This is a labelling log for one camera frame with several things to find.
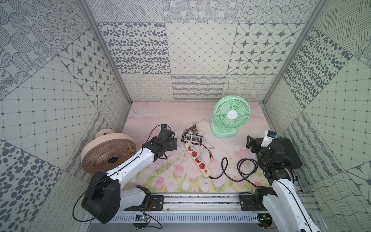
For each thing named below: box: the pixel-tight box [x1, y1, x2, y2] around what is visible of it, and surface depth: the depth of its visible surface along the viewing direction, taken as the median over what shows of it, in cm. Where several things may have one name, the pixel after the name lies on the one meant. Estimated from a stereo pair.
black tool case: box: [272, 137, 303, 170], surface depth 86 cm
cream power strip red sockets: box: [184, 142, 212, 179], surface depth 88 cm
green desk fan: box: [209, 95, 251, 139], surface depth 85 cm
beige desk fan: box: [80, 128, 137, 174], surface depth 64 cm
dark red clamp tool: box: [183, 123, 199, 135], surface depth 103 cm
